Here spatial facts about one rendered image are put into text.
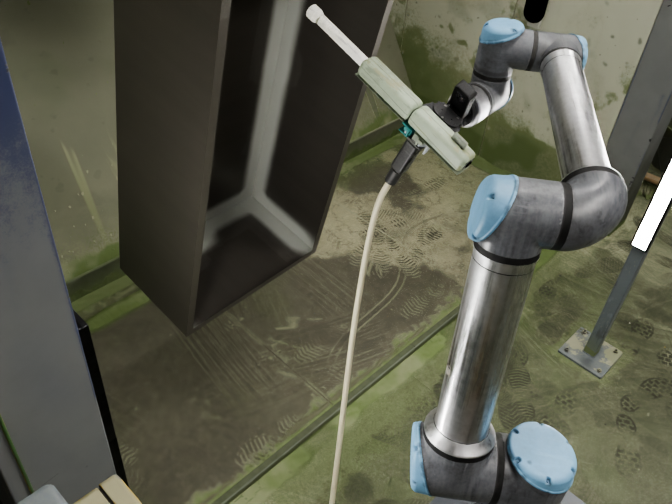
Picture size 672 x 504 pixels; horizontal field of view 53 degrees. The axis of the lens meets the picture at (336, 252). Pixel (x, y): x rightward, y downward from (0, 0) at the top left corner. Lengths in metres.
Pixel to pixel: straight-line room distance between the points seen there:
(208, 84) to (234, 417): 1.37
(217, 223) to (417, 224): 1.20
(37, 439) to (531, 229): 0.88
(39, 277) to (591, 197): 0.85
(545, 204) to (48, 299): 0.78
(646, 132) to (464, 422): 2.27
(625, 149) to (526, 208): 2.37
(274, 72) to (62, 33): 1.05
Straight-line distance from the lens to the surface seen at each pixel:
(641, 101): 3.38
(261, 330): 2.77
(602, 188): 1.19
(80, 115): 2.96
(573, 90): 1.46
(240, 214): 2.56
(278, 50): 2.22
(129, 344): 2.78
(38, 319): 1.08
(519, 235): 1.14
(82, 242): 2.92
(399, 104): 1.42
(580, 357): 3.00
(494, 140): 3.83
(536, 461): 1.49
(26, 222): 0.97
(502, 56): 1.62
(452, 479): 1.47
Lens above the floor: 2.10
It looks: 41 degrees down
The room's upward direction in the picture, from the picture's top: 5 degrees clockwise
